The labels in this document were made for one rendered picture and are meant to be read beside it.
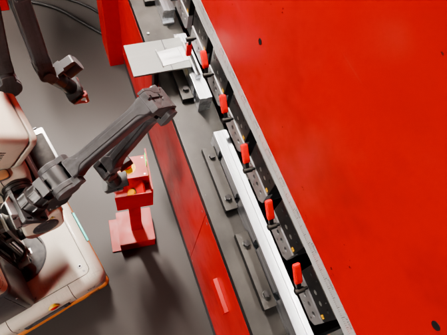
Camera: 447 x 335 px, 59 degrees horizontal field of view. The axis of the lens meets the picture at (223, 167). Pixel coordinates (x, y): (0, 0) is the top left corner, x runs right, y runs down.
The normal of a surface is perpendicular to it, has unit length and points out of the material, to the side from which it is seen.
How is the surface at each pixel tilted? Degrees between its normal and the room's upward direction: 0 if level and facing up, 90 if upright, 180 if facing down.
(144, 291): 0
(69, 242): 0
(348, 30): 90
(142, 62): 0
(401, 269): 90
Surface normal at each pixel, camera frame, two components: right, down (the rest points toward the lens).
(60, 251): 0.16, -0.45
